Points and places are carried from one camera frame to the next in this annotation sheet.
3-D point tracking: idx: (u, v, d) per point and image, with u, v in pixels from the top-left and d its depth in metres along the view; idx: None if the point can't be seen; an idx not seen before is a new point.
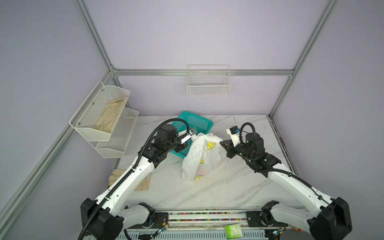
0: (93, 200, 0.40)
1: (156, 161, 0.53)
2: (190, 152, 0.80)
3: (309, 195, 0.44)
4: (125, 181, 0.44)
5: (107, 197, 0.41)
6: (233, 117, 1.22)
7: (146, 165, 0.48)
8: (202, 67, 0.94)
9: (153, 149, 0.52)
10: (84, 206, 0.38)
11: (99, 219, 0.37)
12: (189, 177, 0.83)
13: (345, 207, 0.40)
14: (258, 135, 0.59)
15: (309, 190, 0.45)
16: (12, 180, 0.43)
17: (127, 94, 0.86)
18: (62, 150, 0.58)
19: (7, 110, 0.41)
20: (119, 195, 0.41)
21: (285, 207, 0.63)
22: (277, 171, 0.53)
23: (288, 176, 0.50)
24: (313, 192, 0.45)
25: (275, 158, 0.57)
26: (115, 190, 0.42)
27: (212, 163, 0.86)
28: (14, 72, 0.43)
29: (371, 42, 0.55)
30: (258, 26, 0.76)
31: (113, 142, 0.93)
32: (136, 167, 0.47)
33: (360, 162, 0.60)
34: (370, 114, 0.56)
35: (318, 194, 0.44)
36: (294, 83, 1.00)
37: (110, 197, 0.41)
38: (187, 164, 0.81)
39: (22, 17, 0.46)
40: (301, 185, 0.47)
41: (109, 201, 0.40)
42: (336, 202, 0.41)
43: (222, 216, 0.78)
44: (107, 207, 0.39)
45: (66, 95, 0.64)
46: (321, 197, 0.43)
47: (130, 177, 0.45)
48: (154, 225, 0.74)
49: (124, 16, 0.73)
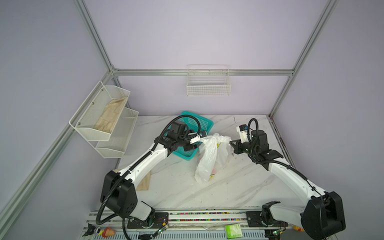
0: (116, 173, 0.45)
1: (169, 149, 0.59)
2: (207, 152, 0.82)
3: (302, 186, 0.46)
4: (144, 159, 0.49)
5: (129, 170, 0.45)
6: (233, 117, 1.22)
7: (162, 150, 0.54)
8: (202, 67, 0.94)
9: (167, 139, 0.58)
10: (108, 178, 0.42)
11: (123, 187, 0.41)
12: (204, 177, 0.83)
13: (338, 201, 0.41)
14: (260, 130, 0.65)
15: (303, 181, 0.47)
16: (11, 180, 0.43)
17: (127, 94, 0.86)
18: (62, 149, 0.58)
19: (7, 110, 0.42)
20: (139, 171, 0.46)
21: (282, 205, 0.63)
22: (276, 163, 0.55)
23: (287, 169, 0.52)
24: (307, 183, 0.46)
25: (278, 152, 0.60)
26: (136, 166, 0.47)
27: (223, 160, 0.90)
28: (14, 72, 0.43)
29: (371, 42, 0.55)
30: (258, 26, 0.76)
31: (113, 142, 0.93)
32: (154, 150, 0.53)
33: (361, 162, 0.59)
34: (370, 114, 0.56)
35: (311, 185, 0.46)
36: (294, 83, 1.00)
37: (132, 171, 0.45)
38: (204, 165, 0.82)
39: (23, 18, 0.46)
40: (298, 178, 0.49)
41: (131, 174, 0.44)
42: (329, 196, 0.43)
43: (223, 215, 0.78)
44: (129, 178, 0.43)
45: (66, 94, 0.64)
46: (314, 188, 0.45)
47: (149, 157, 0.51)
48: (154, 225, 0.74)
49: (124, 16, 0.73)
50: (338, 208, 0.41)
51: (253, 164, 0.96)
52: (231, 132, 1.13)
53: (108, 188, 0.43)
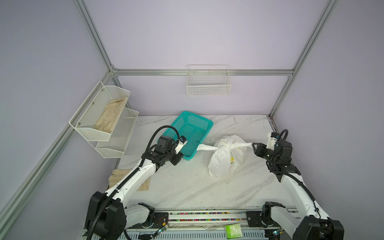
0: (102, 194, 0.42)
1: (157, 164, 0.58)
2: (220, 148, 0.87)
3: (306, 204, 0.45)
4: (132, 177, 0.48)
5: (117, 188, 0.44)
6: (233, 117, 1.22)
7: (150, 166, 0.54)
8: (202, 67, 0.94)
9: (154, 153, 0.59)
10: (92, 199, 0.40)
11: (111, 208, 0.39)
12: (217, 173, 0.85)
13: (338, 230, 0.39)
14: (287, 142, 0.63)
15: (308, 200, 0.46)
16: (11, 180, 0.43)
17: (127, 94, 0.86)
18: (62, 150, 0.58)
19: (7, 110, 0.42)
20: (127, 189, 0.45)
21: (286, 210, 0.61)
22: (289, 176, 0.55)
23: (298, 185, 0.51)
24: (312, 203, 0.45)
25: (297, 169, 0.58)
26: (124, 184, 0.45)
27: (238, 159, 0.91)
28: (13, 72, 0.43)
29: (371, 42, 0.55)
30: (258, 26, 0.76)
31: (113, 142, 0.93)
32: (142, 166, 0.52)
33: (360, 162, 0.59)
34: (370, 114, 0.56)
35: (315, 206, 0.45)
36: (294, 83, 1.00)
37: (120, 190, 0.44)
38: (217, 158, 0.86)
39: (23, 18, 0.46)
40: (304, 196, 0.48)
41: (119, 193, 0.43)
42: (331, 223, 0.40)
43: (222, 216, 0.78)
44: (117, 198, 0.42)
45: (66, 94, 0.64)
46: (317, 209, 0.44)
47: (136, 175, 0.49)
48: (154, 225, 0.74)
49: (124, 16, 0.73)
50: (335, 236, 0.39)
51: (253, 164, 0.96)
52: (231, 132, 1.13)
53: (92, 211, 0.40)
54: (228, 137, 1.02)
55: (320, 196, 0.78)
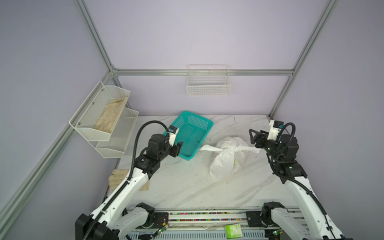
0: (88, 215, 0.40)
1: (150, 172, 0.54)
2: (225, 150, 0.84)
3: (317, 220, 0.42)
4: (121, 193, 0.45)
5: (103, 210, 0.41)
6: (233, 117, 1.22)
7: (140, 176, 0.49)
8: (202, 67, 0.94)
9: (145, 161, 0.53)
10: (77, 223, 0.38)
11: (97, 233, 0.37)
12: (219, 174, 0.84)
13: None
14: (294, 140, 0.53)
15: (320, 215, 0.42)
16: (11, 180, 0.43)
17: (127, 94, 0.86)
18: (62, 150, 0.58)
19: (7, 110, 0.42)
20: (115, 208, 0.42)
21: (288, 214, 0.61)
22: (296, 183, 0.49)
23: (306, 193, 0.47)
24: (324, 219, 0.42)
25: (302, 169, 0.53)
26: (111, 203, 0.42)
27: (241, 162, 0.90)
28: (14, 72, 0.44)
29: (371, 42, 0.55)
30: (258, 25, 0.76)
31: (113, 141, 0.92)
32: (131, 179, 0.48)
33: (360, 162, 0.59)
34: (370, 114, 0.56)
35: (328, 223, 0.41)
36: (294, 83, 0.99)
37: (106, 210, 0.41)
38: (222, 160, 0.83)
39: (23, 18, 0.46)
40: (316, 210, 0.43)
41: (105, 215, 0.40)
42: None
43: (222, 216, 0.78)
44: (103, 221, 0.39)
45: (66, 94, 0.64)
46: (330, 228, 0.40)
47: (125, 190, 0.45)
48: (154, 225, 0.74)
49: (124, 16, 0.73)
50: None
51: (253, 164, 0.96)
52: (231, 132, 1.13)
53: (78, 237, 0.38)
54: (232, 139, 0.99)
55: (321, 196, 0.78)
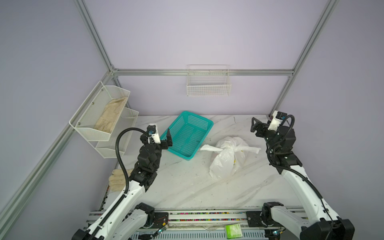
0: (85, 230, 0.40)
1: (147, 184, 0.55)
2: (224, 150, 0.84)
3: (314, 204, 0.43)
4: (118, 206, 0.45)
5: (100, 225, 0.41)
6: (233, 117, 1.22)
7: (138, 189, 0.50)
8: (202, 67, 0.94)
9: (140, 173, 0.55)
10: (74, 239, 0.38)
11: None
12: (219, 174, 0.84)
13: (349, 230, 0.38)
14: (292, 132, 0.54)
15: (317, 200, 0.43)
16: (11, 180, 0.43)
17: (127, 94, 0.86)
18: (62, 150, 0.58)
19: (7, 110, 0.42)
20: (112, 222, 0.42)
21: (287, 210, 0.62)
22: (292, 171, 0.51)
23: (302, 180, 0.48)
24: (320, 203, 0.43)
25: (298, 159, 0.54)
26: (109, 216, 0.43)
27: (241, 161, 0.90)
28: (14, 72, 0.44)
29: (371, 42, 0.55)
30: (257, 25, 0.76)
31: (113, 142, 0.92)
32: (128, 192, 0.49)
33: (360, 162, 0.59)
34: (370, 114, 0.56)
35: (325, 206, 0.42)
36: (294, 83, 0.99)
37: (104, 224, 0.41)
38: (221, 160, 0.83)
39: (22, 18, 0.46)
40: (312, 194, 0.45)
41: (102, 229, 0.40)
42: (341, 222, 0.39)
43: (222, 216, 0.78)
44: (100, 236, 0.39)
45: (66, 94, 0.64)
46: (327, 210, 0.41)
47: (123, 202, 0.46)
48: (154, 225, 0.74)
49: (124, 16, 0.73)
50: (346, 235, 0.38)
51: (253, 164, 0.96)
52: (231, 131, 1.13)
53: None
54: (232, 139, 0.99)
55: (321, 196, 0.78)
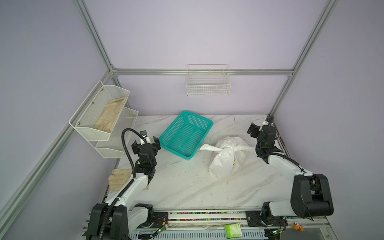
0: (103, 204, 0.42)
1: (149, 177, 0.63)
2: (224, 150, 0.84)
3: (293, 169, 0.51)
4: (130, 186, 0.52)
5: (118, 197, 0.46)
6: (233, 117, 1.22)
7: (143, 178, 0.57)
8: (202, 67, 0.94)
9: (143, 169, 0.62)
10: (95, 211, 0.41)
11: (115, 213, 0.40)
12: (219, 174, 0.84)
13: (324, 181, 0.44)
14: (273, 128, 0.67)
15: (295, 166, 0.52)
16: (11, 179, 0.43)
17: (127, 94, 0.86)
18: (62, 150, 0.58)
19: (6, 110, 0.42)
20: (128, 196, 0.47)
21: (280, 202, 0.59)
22: (275, 154, 0.61)
23: (283, 158, 0.58)
24: (298, 167, 0.51)
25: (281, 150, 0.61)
26: (124, 192, 0.48)
27: (241, 161, 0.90)
28: (14, 72, 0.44)
29: (371, 42, 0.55)
30: (258, 25, 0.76)
31: (113, 142, 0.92)
32: (137, 178, 0.56)
33: (360, 162, 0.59)
34: (370, 114, 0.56)
35: (301, 169, 0.50)
36: (294, 83, 0.99)
37: (121, 197, 0.46)
38: (221, 161, 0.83)
39: (22, 18, 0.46)
40: (290, 164, 0.54)
41: (121, 201, 0.45)
42: (317, 177, 0.45)
43: (222, 215, 0.78)
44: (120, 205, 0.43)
45: (66, 94, 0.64)
46: (303, 171, 0.49)
47: (133, 185, 0.52)
48: (154, 225, 0.74)
49: (124, 16, 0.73)
50: (323, 188, 0.44)
51: (253, 164, 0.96)
52: (231, 132, 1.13)
53: (96, 224, 0.40)
54: (232, 139, 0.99)
55: None
